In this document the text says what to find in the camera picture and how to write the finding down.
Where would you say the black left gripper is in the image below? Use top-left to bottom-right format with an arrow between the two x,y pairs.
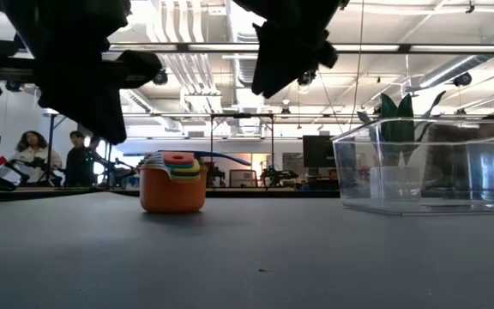
0,0 -> 162,146

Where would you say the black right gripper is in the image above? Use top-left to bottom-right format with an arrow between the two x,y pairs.
232,0 -> 351,100

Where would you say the red measuring cup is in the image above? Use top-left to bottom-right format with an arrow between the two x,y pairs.
160,150 -> 196,167

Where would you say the yellow measuring cup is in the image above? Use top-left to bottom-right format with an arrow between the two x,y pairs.
167,164 -> 202,181

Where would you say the orange measuring cup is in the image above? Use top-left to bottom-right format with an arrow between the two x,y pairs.
138,165 -> 208,215

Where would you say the green measuring cup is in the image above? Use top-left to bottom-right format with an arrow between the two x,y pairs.
167,165 -> 202,182

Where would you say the clear plastic basket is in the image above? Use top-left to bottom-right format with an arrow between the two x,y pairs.
331,118 -> 494,215

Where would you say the black hanging ceiling device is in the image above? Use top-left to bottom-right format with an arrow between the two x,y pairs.
297,70 -> 317,87

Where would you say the person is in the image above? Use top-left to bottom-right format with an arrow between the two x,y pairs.
64,130 -> 98,188
0,130 -> 63,185

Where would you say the black ceiling spotlight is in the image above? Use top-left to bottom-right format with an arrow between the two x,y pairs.
452,71 -> 473,88
152,68 -> 169,86

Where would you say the black monitor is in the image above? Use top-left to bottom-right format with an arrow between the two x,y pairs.
302,135 -> 337,169

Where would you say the black overhead crossbeam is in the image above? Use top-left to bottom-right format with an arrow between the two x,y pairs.
103,41 -> 494,56

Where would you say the potted plant in white pot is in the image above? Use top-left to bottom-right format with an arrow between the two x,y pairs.
356,89 -> 448,201

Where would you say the dark grey table mat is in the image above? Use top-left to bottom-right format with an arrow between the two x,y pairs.
0,191 -> 494,309

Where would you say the black frame stand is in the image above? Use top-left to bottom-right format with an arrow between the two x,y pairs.
47,112 -> 59,181
210,113 -> 275,168

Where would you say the silver ventilation duct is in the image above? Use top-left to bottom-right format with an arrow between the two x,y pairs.
418,32 -> 494,89
225,0 -> 269,87

